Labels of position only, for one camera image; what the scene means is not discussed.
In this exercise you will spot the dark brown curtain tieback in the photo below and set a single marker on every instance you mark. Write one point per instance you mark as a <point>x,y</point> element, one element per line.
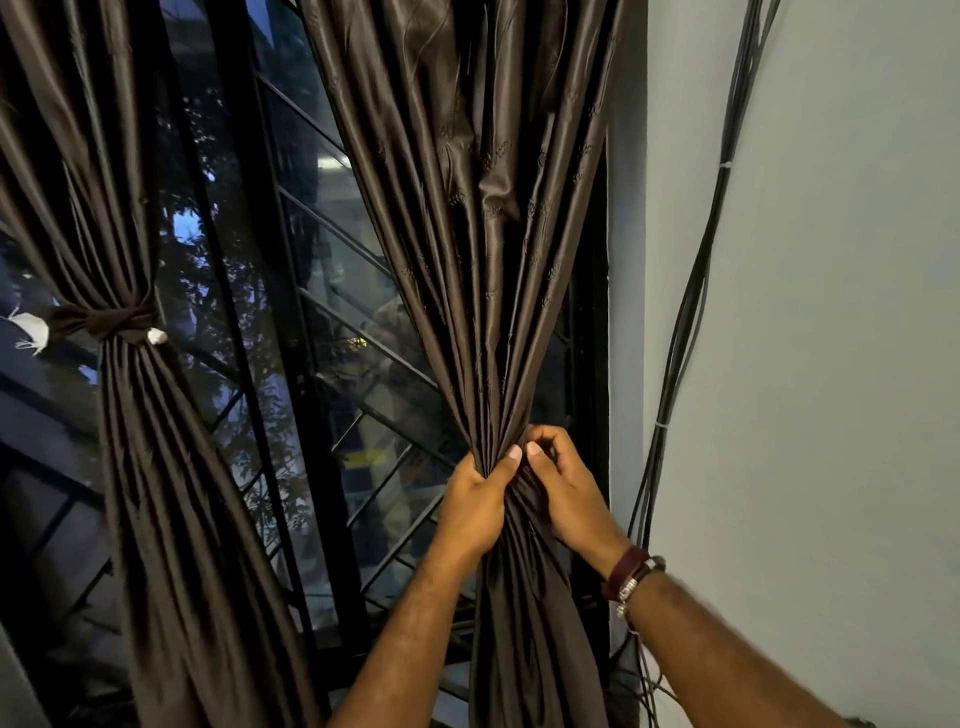
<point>101,321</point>

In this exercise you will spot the person's right thumb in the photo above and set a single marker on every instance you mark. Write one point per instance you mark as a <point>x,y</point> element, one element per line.
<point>541,472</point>

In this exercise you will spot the person's left hand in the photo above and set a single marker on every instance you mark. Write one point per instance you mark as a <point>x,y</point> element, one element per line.
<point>471,510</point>

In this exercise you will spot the person's left thumb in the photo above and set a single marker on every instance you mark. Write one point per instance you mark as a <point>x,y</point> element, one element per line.
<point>508,465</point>

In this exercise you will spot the person's right forearm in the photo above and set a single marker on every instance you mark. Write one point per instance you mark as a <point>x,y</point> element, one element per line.
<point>720,652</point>

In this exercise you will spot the black metal window grille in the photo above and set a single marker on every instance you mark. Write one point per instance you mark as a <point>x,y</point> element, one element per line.
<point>352,300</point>

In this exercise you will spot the person's right hand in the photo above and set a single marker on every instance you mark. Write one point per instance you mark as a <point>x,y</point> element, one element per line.
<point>574,495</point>

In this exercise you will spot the dark brown satin curtain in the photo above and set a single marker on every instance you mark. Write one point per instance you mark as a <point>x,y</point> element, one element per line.
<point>487,262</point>
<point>112,375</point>

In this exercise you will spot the person's left forearm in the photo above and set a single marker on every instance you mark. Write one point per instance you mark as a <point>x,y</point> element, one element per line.
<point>405,637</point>

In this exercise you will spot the maroon wristband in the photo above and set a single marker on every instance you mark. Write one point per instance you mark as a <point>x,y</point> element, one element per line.
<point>622,571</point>

